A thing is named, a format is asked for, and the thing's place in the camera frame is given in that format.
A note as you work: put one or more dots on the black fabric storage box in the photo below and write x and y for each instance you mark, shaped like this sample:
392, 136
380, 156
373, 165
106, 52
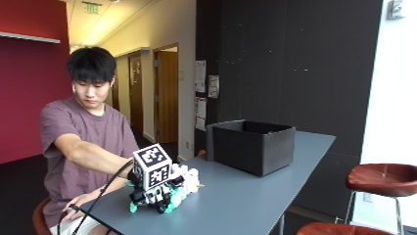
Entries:
256, 147

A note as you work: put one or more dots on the white paper notice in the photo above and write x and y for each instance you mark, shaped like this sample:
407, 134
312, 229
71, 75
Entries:
214, 86
200, 76
200, 114

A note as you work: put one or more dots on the brown leather stool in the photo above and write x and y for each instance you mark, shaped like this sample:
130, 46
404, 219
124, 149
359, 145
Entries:
383, 179
40, 218
339, 229

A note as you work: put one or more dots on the wooden door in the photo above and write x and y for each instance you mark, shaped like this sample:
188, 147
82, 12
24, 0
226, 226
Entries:
135, 94
167, 98

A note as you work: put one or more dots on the small orange object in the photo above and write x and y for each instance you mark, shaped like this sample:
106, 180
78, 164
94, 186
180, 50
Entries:
202, 152

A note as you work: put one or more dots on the white soft toy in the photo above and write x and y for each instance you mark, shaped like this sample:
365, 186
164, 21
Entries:
191, 181

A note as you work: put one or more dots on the grey wall fixture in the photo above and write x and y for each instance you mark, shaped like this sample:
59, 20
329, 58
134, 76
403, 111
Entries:
395, 9

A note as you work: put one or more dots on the the person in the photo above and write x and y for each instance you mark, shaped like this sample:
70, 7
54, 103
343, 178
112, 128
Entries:
83, 130

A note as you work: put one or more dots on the grey wall shelf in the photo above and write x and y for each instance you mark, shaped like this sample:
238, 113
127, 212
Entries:
30, 37

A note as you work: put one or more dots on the green exit sign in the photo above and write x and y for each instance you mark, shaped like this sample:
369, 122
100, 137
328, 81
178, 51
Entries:
92, 7

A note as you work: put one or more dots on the white wall outlet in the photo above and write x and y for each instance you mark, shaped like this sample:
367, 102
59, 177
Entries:
368, 197

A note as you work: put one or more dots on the white marker cube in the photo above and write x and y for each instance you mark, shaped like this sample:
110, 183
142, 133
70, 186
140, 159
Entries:
152, 164

